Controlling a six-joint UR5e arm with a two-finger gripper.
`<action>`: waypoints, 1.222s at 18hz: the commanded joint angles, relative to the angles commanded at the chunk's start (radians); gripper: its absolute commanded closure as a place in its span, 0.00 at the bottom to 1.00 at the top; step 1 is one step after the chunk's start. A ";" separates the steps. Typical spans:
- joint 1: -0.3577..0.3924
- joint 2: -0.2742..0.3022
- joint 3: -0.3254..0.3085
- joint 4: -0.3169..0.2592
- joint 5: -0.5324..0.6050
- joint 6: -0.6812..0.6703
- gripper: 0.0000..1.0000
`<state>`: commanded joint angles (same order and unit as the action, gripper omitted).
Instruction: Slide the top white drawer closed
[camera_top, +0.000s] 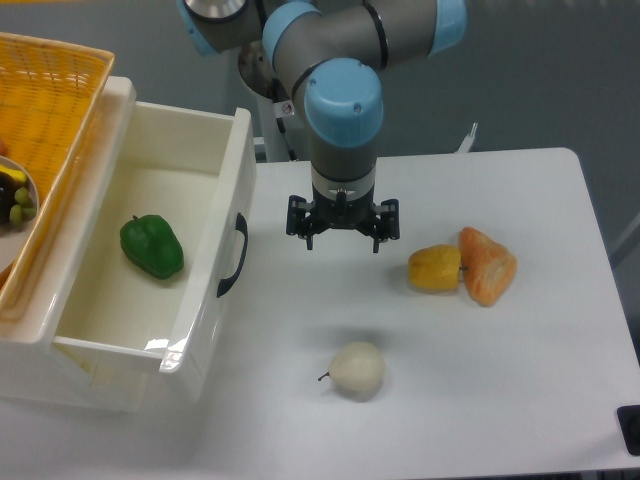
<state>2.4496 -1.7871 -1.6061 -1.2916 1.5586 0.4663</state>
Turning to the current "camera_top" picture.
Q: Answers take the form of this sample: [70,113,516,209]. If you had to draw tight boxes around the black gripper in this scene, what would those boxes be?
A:
[286,187,400,253]

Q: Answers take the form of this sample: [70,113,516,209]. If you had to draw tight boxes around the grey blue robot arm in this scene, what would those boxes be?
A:
[177,1,468,246]

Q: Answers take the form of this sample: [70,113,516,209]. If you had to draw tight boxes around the white drawer cabinet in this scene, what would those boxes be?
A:
[1,77,145,411]

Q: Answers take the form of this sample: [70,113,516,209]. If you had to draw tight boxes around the yellow toy bell pepper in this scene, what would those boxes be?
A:
[408,244,467,292]

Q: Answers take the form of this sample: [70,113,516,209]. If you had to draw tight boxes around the white toy pear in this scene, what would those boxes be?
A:
[317,341,386,402]

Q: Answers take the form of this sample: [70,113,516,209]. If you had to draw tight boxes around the orange toy croissant bread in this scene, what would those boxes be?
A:
[458,227,518,307]

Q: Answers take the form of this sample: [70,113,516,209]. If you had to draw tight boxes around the green toy bell pepper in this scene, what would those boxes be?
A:
[119,214,184,280]

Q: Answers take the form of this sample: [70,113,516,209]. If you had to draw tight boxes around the yellow woven basket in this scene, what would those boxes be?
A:
[1,32,115,310]

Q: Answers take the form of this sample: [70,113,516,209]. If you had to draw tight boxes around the green toy grapes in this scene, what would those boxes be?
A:
[9,187,37,227]

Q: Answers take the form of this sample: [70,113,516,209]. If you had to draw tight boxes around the yellow toy fruit piece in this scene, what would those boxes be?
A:
[0,166,28,184]

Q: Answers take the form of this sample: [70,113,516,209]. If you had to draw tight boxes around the white plate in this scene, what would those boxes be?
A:
[1,156,40,275]

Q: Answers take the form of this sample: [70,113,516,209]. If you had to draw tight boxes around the dark toy eggplant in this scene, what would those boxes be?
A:
[0,173,21,225]

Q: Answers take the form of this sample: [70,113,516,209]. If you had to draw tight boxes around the black object at table edge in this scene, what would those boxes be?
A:
[617,405,640,457]

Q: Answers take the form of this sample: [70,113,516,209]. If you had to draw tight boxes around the white metal frame bracket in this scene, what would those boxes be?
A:
[455,122,478,154]

